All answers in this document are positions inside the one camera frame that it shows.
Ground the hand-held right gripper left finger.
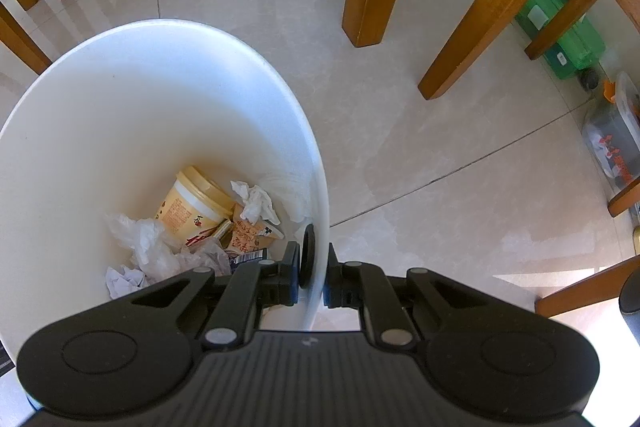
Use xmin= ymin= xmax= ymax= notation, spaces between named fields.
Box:
xmin=95 ymin=242 xmax=301 ymax=350

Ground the white paper ball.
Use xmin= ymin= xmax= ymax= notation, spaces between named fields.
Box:
xmin=105 ymin=266 xmax=147 ymax=301

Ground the green plastic box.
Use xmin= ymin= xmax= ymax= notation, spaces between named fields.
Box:
xmin=515 ymin=0 xmax=607 ymax=80

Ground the beige milk tea cup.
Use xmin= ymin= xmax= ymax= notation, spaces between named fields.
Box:
xmin=155 ymin=166 xmax=237 ymax=254

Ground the clear plastic bag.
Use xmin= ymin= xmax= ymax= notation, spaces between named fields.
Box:
xmin=105 ymin=213 xmax=231 ymax=284

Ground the white plastic trash bin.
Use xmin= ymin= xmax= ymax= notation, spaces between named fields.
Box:
xmin=0 ymin=19 xmax=331 ymax=360

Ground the grey round object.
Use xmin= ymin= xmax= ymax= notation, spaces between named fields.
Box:
xmin=619 ymin=274 xmax=640 ymax=333

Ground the black round object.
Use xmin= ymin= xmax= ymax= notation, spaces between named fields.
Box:
xmin=579 ymin=66 xmax=601 ymax=92

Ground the white tissue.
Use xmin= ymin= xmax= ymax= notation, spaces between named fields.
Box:
xmin=230 ymin=180 xmax=282 ymax=227

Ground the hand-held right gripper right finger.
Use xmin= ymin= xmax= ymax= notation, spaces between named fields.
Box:
xmin=324 ymin=243 xmax=521 ymax=348

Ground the clear plastic storage box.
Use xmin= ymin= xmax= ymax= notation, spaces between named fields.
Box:
xmin=581 ymin=71 xmax=640 ymax=194

